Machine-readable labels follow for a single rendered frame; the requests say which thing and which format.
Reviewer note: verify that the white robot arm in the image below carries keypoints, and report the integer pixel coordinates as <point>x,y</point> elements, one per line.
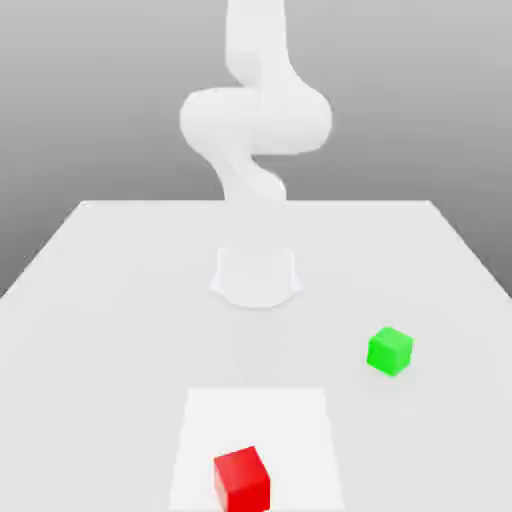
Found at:
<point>256,120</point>

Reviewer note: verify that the small green cube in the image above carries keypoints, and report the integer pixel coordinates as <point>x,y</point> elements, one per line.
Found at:
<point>389,351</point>

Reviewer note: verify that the small red cube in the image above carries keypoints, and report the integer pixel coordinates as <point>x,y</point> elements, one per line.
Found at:
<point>242,480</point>

